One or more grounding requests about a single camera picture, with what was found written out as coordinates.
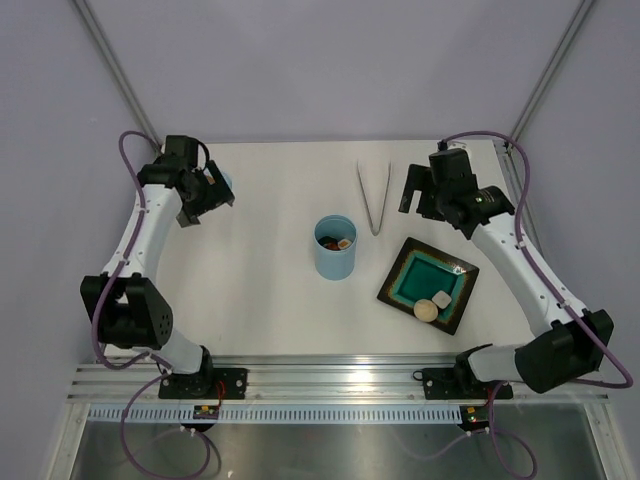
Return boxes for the aluminium mounting rail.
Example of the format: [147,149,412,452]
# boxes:
[65,353,611,405]

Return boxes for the left aluminium frame post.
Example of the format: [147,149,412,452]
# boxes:
[69,0,161,143]

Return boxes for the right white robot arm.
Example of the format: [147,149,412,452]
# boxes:
[399,148,613,396]

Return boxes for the blue cylindrical lunch container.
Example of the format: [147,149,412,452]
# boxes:
[313,215,358,281]

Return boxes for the black square teal plate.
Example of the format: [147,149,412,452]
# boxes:
[377,237,480,335]

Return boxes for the steamed bun lower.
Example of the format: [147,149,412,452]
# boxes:
[413,299,439,323]

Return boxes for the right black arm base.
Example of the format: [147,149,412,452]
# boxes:
[411,367,496,401]

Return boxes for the white rice roll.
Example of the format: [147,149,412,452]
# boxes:
[431,290,452,310]

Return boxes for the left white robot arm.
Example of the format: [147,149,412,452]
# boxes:
[80,135,235,398]

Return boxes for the blue container lid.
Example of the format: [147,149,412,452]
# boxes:
[221,171,233,192]

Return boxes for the aluminium frame post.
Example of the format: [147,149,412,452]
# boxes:
[69,0,161,143]
[511,0,598,141]

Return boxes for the right aluminium frame post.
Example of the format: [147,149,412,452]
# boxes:
[511,0,598,141]

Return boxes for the white slotted cable duct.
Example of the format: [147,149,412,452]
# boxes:
[88,404,462,425]

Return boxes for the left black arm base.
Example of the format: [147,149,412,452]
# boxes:
[158,368,249,400]

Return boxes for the metal tongs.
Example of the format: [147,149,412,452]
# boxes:
[356,159,392,237]

